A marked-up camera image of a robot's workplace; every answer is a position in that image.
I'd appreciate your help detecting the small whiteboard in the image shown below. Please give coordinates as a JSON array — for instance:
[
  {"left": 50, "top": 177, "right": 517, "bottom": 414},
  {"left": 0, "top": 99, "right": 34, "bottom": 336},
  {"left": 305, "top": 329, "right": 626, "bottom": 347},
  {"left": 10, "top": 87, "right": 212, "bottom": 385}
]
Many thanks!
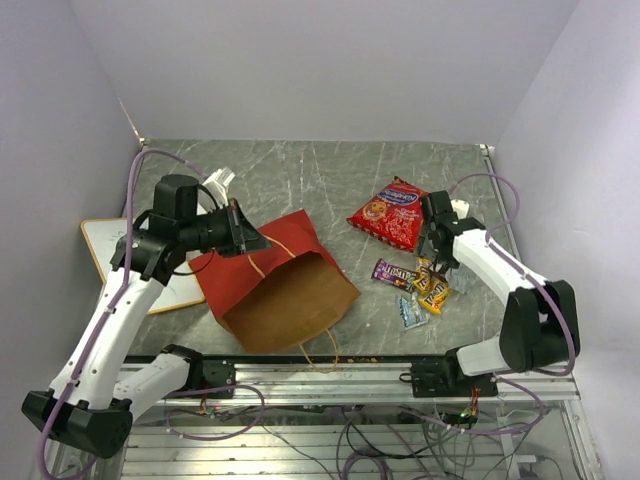
[{"left": 80, "top": 217, "right": 207, "bottom": 317}]

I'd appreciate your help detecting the red candy bag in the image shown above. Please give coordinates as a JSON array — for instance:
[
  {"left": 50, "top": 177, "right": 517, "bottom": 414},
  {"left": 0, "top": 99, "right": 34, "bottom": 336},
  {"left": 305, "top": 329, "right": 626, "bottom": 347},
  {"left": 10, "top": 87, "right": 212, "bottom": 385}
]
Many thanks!
[{"left": 347, "top": 177, "right": 427, "bottom": 253}]

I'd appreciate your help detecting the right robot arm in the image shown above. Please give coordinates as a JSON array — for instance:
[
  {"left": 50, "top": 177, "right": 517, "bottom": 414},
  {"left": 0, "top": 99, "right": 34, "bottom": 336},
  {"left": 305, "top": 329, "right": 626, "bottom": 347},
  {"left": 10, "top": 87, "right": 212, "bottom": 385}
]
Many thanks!
[{"left": 420, "top": 191, "right": 580, "bottom": 396}]

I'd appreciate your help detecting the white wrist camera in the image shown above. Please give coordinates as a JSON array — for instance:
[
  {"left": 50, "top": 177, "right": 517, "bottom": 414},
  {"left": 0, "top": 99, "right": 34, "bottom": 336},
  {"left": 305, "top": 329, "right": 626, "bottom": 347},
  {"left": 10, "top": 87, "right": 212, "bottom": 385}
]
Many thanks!
[
  {"left": 203, "top": 167, "right": 235, "bottom": 206},
  {"left": 451, "top": 199, "right": 470, "bottom": 220}
]

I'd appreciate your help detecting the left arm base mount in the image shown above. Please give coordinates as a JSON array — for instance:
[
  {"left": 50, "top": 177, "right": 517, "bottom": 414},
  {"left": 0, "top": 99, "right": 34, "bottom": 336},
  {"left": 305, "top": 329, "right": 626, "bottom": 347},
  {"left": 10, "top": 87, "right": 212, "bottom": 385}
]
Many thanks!
[{"left": 161, "top": 344, "right": 236, "bottom": 399}]

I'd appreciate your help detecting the purple m&m pack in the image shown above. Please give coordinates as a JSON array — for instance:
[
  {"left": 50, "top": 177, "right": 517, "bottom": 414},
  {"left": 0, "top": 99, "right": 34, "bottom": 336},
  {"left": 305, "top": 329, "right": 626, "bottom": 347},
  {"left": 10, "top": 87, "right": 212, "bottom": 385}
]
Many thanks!
[{"left": 371, "top": 259, "right": 416, "bottom": 293}]

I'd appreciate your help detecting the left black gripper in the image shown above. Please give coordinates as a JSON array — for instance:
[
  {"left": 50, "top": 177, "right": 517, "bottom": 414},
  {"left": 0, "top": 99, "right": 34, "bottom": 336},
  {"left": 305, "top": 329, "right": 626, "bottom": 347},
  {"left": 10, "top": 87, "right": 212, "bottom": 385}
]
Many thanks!
[{"left": 180, "top": 198, "right": 273, "bottom": 258}]

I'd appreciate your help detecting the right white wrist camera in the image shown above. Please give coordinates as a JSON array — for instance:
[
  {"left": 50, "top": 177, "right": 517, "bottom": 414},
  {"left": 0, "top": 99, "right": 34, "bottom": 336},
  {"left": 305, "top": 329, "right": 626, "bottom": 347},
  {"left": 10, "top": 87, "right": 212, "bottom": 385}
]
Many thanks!
[{"left": 451, "top": 199, "right": 470, "bottom": 220}]

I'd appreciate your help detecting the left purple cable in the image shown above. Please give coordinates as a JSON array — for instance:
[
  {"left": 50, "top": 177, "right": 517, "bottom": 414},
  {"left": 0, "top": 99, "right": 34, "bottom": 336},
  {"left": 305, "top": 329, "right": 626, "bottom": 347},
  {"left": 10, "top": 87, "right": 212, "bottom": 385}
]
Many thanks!
[{"left": 37, "top": 148, "right": 206, "bottom": 480}]

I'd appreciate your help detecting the silver grey snack wrapper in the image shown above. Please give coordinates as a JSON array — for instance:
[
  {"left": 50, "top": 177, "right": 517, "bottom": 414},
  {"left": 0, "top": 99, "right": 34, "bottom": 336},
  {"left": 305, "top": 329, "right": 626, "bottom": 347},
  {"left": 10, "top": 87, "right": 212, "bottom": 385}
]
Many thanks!
[{"left": 445, "top": 266, "right": 471, "bottom": 295}]

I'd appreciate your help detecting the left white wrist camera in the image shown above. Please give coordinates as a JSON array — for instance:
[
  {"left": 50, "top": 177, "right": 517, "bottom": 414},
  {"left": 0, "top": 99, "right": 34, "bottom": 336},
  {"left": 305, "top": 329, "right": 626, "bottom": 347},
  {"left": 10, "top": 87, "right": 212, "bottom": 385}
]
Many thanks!
[{"left": 203, "top": 167, "right": 235, "bottom": 206}]

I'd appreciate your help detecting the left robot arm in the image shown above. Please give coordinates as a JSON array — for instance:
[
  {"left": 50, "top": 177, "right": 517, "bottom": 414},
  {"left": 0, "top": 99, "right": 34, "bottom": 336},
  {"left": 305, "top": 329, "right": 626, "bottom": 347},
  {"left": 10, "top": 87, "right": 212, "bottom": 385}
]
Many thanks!
[{"left": 21, "top": 169, "right": 271, "bottom": 459}]

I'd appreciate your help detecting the white blue snack wrapper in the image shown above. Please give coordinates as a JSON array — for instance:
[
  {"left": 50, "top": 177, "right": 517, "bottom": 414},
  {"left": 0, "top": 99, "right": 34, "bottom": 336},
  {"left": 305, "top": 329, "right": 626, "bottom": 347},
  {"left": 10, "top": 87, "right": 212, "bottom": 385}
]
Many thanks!
[{"left": 395, "top": 295, "right": 429, "bottom": 331}]

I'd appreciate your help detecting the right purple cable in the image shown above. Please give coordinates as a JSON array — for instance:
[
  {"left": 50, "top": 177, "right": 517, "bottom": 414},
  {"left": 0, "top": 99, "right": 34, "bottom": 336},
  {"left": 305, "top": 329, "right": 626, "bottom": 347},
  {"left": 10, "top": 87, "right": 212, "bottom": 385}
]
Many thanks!
[{"left": 447, "top": 172, "right": 579, "bottom": 376}]

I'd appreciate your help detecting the aluminium frame rail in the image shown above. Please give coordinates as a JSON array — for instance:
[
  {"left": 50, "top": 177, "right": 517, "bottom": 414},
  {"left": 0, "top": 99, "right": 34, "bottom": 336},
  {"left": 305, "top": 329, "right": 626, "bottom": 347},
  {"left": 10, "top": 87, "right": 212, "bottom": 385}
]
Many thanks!
[{"left": 54, "top": 359, "right": 581, "bottom": 406}]

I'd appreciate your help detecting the yellow m&m pack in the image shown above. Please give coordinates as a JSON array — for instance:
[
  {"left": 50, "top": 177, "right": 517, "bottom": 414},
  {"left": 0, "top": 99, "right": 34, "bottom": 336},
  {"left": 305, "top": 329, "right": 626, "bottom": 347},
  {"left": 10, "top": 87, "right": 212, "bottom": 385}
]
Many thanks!
[
  {"left": 413, "top": 257, "right": 432, "bottom": 294},
  {"left": 418, "top": 279, "right": 452, "bottom": 315}
]

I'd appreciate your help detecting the purple cable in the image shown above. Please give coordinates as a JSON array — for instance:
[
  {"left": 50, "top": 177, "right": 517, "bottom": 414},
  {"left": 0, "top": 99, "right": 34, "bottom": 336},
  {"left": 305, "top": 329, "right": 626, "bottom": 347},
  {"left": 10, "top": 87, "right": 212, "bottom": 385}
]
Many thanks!
[
  {"left": 37, "top": 148, "right": 206, "bottom": 480},
  {"left": 447, "top": 172, "right": 579, "bottom": 376}
]

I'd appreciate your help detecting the red paper bag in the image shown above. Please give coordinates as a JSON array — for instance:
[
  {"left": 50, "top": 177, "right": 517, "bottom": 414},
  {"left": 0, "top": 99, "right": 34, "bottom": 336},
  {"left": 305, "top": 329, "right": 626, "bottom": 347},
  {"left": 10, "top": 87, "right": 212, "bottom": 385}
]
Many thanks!
[{"left": 190, "top": 210, "right": 360, "bottom": 354}]

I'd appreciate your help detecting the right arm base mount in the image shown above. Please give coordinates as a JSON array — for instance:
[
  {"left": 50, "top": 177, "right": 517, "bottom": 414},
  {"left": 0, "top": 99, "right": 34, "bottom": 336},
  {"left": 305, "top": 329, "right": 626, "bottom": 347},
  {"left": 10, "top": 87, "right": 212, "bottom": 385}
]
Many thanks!
[{"left": 399, "top": 356, "right": 498, "bottom": 398}]

